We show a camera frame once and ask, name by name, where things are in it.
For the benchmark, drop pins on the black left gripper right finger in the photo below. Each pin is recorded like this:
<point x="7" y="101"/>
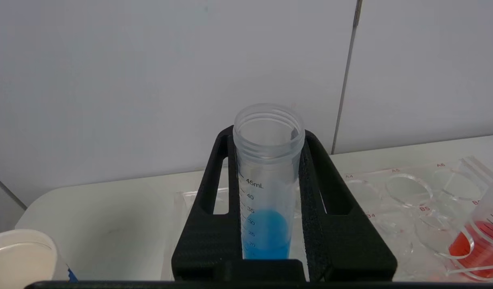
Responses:
<point x="342" y="245"/>

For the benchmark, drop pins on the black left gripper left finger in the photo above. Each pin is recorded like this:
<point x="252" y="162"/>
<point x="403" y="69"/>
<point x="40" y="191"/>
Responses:
<point x="206" y="241"/>

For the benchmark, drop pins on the test tube with blue liquid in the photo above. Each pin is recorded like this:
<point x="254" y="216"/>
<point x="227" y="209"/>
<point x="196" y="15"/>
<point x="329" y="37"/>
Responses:
<point x="266" y="233"/>

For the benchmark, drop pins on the clear acrylic test tube rack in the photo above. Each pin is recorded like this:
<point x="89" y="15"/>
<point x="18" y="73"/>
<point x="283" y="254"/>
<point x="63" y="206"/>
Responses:
<point x="411" y="192"/>

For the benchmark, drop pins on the test tube with red liquid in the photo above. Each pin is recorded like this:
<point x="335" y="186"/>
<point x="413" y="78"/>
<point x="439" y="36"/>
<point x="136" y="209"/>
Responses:
<point x="477" y="245"/>

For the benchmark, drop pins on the blue and white paper cup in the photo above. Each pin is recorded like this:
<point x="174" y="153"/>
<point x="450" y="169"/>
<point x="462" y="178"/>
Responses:
<point x="21" y="257"/>

